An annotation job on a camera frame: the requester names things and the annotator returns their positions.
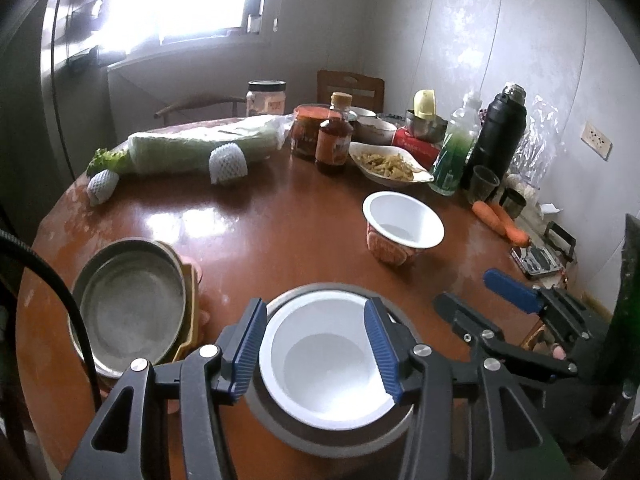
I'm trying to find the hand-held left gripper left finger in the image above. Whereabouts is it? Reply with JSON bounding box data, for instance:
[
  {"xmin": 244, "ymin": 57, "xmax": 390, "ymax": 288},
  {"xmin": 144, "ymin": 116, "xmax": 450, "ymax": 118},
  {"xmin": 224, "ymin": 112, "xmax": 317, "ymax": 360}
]
[{"xmin": 60, "ymin": 297, "xmax": 268, "ymax": 480}]

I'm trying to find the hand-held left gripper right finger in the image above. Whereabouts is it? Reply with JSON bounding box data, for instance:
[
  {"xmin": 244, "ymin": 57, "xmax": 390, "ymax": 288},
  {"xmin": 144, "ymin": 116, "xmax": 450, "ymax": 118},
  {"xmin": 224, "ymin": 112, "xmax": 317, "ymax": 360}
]
[{"xmin": 364, "ymin": 297, "xmax": 568, "ymax": 480}]

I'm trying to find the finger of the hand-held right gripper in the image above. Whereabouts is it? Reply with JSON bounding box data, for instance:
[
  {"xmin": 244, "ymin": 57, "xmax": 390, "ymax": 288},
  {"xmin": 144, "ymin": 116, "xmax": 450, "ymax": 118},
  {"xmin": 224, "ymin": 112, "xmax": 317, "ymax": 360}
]
[
  {"xmin": 434, "ymin": 292, "xmax": 578, "ymax": 383},
  {"xmin": 484, "ymin": 269, "xmax": 601, "ymax": 346}
]

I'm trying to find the yellow shell-shaped plate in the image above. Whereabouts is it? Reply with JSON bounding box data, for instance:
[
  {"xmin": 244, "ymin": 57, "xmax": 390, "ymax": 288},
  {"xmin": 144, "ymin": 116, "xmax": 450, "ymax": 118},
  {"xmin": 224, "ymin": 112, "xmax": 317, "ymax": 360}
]
[{"xmin": 150, "ymin": 240, "xmax": 202, "ymax": 363}]

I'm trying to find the steel bowl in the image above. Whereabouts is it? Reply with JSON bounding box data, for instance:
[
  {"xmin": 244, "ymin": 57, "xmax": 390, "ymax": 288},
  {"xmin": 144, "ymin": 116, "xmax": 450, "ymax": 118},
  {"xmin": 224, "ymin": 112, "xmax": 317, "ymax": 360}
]
[{"xmin": 245, "ymin": 282, "xmax": 416, "ymax": 453}]

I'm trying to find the round steel plate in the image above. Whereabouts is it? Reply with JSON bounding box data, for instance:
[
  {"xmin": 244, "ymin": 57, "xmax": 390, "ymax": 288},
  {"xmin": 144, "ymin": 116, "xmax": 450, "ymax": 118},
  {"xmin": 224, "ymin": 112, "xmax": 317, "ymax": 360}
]
[{"xmin": 70, "ymin": 237, "xmax": 188, "ymax": 376}]

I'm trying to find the orange carrot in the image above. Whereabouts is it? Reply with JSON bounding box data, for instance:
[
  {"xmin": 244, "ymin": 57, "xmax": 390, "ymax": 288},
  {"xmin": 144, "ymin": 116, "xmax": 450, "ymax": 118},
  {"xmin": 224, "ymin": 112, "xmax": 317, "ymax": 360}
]
[
  {"xmin": 472, "ymin": 201, "xmax": 508, "ymax": 235},
  {"xmin": 492, "ymin": 204, "xmax": 532, "ymax": 247}
]

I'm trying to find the small steel cup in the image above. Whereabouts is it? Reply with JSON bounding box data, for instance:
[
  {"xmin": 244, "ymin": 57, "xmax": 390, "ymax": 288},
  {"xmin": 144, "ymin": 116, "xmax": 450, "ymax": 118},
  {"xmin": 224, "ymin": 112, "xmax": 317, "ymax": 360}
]
[{"xmin": 500, "ymin": 187, "xmax": 527, "ymax": 220}]

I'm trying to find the dark glass cup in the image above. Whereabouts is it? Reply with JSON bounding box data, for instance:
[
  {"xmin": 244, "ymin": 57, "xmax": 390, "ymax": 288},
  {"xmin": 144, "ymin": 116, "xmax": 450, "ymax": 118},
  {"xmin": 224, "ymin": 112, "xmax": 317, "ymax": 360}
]
[{"xmin": 471, "ymin": 165, "xmax": 501, "ymax": 205}]

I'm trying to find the green liquid plastic bottle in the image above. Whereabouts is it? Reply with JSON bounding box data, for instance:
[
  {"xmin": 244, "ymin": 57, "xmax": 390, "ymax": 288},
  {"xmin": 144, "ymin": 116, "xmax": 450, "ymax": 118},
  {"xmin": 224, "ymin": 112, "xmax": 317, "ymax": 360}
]
[{"xmin": 429, "ymin": 91, "xmax": 482, "ymax": 197}]

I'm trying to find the clear plastic bag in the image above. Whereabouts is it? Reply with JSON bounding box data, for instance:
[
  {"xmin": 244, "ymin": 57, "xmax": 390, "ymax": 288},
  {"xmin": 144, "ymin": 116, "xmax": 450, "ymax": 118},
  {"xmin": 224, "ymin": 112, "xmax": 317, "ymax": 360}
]
[{"xmin": 520, "ymin": 95, "xmax": 566, "ymax": 201}]

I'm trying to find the black thermos flask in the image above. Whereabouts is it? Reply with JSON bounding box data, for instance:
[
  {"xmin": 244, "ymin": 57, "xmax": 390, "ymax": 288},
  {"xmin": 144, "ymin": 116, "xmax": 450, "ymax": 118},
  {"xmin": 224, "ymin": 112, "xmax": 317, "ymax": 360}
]
[{"xmin": 461, "ymin": 84, "xmax": 528, "ymax": 203}]

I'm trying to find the red box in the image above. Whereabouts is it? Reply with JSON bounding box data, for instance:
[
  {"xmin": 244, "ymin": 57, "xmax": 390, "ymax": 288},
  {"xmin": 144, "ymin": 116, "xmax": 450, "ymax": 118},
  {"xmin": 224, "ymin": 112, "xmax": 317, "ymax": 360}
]
[{"xmin": 391, "ymin": 127, "xmax": 443, "ymax": 166}]

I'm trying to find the white plate of food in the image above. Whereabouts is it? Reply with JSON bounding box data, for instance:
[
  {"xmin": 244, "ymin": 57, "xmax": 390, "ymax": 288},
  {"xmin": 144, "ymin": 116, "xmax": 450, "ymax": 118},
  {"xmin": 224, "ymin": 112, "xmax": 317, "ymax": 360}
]
[{"xmin": 348, "ymin": 141, "xmax": 435, "ymax": 188}]

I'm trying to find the fruit in white foam net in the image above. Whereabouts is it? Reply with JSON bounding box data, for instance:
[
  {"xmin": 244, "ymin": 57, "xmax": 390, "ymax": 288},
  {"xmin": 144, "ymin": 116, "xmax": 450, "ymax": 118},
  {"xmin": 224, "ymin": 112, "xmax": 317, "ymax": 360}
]
[
  {"xmin": 209, "ymin": 142, "xmax": 249, "ymax": 188},
  {"xmin": 87, "ymin": 170, "xmax": 121, "ymax": 207}
]

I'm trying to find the small steel pot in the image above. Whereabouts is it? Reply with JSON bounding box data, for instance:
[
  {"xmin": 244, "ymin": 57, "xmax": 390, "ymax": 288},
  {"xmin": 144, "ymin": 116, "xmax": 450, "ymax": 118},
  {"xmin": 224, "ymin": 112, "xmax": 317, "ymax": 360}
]
[{"xmin": 404, "ymin": 110, "xmax": 448, "ymax": 143}]

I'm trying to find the yellow plastic object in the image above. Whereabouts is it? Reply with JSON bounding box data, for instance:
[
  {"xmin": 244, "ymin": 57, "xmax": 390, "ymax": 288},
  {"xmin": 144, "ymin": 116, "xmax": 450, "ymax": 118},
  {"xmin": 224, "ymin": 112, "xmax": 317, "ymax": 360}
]
[{"xmin": 412, "ymin": 89, "xmax": 437, "ymax": 121}]

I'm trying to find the wrapped napa cabbage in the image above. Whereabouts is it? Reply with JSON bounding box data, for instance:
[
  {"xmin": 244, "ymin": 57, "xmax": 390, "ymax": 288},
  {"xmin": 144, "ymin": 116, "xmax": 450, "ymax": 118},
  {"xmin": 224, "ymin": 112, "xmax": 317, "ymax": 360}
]
[{"xmin": 127, "ymin": 115, "xmax": 293, "ymax": 176}]

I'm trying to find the white ceramic bowl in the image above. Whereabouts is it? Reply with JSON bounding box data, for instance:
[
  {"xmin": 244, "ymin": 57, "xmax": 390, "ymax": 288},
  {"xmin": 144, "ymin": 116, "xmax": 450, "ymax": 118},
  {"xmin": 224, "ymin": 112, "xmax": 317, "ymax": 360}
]
[{"xmin": 355, "ymin": 107, "xmax": 398, "ymax": 145}]

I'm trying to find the brown sauce bottle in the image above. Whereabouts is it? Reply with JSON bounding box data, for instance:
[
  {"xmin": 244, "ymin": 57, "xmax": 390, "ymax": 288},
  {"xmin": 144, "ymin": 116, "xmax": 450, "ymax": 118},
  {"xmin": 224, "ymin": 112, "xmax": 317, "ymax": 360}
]
[{"xmin": 315, "ymin": 92, "xmax": 354, "ymax": 176}]

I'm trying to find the red sauce jar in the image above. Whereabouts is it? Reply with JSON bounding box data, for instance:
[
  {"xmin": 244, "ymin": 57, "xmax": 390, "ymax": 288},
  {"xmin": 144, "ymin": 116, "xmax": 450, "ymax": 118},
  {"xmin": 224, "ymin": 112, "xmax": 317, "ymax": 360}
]
[{"xmin": 291, "ymin": 104, "xmax": 331, "ymax": 161}]

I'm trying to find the green lettuce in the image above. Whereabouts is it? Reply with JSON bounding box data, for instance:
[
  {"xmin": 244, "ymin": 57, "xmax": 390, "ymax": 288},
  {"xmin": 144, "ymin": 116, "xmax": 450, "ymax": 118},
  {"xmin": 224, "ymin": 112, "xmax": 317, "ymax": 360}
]
[{"xmin": 87, "ymin": 147, "xmax": 133, "ymax": 178}]

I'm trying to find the black-lidded plastic jar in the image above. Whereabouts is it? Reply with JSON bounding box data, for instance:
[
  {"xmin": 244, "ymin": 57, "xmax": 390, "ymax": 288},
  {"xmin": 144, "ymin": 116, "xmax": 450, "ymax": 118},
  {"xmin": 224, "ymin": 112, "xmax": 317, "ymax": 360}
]
[{"xmin": 246, "ymin": 80, "xmax": 287, "ymax": 118}]

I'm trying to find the wooden chair with curved back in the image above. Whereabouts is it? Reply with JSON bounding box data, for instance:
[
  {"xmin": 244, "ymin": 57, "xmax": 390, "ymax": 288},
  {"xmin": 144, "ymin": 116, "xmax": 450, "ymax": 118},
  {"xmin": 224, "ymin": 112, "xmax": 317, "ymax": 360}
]
[{"xmin": 154, "ymin": 95, "xmax": 248, "ymax": 128}]

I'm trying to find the wooden chair with slotted back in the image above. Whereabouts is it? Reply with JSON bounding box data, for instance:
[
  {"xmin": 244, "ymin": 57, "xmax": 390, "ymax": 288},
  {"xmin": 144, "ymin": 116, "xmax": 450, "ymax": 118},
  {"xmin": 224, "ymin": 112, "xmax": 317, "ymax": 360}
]
[{"xmin": 317, "ymin": 70, "xmax": 385, "ymax": 113}]

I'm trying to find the grey refrigerator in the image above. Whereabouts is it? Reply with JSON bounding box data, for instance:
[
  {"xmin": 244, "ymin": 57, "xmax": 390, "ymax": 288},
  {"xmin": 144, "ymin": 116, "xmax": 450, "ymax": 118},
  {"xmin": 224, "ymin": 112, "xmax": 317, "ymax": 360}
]
[{"xmin": 0, "ymin": 10, "xmax": 116, "ymax": 211}]

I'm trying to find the white wall socket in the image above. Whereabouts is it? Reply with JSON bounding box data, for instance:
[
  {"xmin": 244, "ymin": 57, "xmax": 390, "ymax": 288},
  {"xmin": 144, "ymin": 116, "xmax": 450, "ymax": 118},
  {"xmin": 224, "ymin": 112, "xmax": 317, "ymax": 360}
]
[{"xmin": 582, "ymin": 121, "xmax": 613, "ymax": 160}]

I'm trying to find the black cable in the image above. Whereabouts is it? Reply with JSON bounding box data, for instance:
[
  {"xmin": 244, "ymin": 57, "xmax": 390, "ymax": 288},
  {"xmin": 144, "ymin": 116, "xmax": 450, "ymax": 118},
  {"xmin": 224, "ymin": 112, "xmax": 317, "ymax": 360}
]
[{"xmin": 0, "ymin": 229, "xmax": 103, "ymax": 411}]

